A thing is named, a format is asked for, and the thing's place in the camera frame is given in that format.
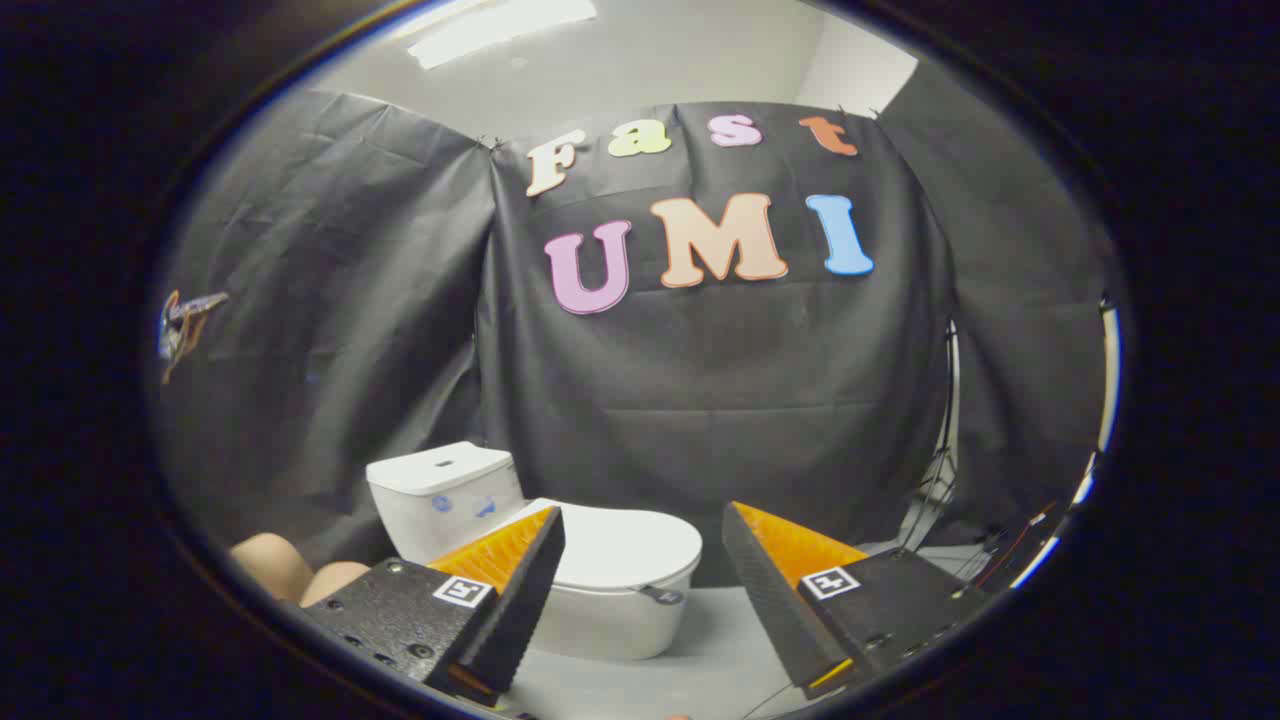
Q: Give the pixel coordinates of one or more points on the white toilet lid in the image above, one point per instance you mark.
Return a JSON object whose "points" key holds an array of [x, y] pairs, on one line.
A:
{"points": [[630, 545]]}

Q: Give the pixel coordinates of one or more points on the black light stand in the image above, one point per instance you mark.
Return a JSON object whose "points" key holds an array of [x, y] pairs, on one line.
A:
{"points": [[946, 410]]}

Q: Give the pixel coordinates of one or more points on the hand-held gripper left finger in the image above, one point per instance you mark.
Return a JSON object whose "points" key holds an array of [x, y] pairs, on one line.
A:
{"points": [[520, 600]]}

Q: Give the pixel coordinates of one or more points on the ceiling light panel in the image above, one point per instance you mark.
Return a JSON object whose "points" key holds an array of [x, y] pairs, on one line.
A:
{"points": [[500, 30]]}

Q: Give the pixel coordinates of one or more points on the colourful figure decoration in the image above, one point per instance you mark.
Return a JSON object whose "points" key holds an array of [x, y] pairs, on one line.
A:
{"points": [[185, 325]]}

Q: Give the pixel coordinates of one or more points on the white toilet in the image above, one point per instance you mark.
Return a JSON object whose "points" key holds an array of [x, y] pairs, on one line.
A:
{"points": [[440, 500]]}

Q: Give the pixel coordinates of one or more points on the white board with black trim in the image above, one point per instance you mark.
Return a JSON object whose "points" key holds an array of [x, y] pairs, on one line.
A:
{"points": [[1108, 380]]}

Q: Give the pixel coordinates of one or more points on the black backdrop cloth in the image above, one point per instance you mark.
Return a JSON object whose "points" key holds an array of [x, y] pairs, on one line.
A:
{"points": [[700, 380]]}

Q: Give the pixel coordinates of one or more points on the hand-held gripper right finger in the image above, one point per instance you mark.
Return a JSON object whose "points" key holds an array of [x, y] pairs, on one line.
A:
{"points": [[770, 590]]}

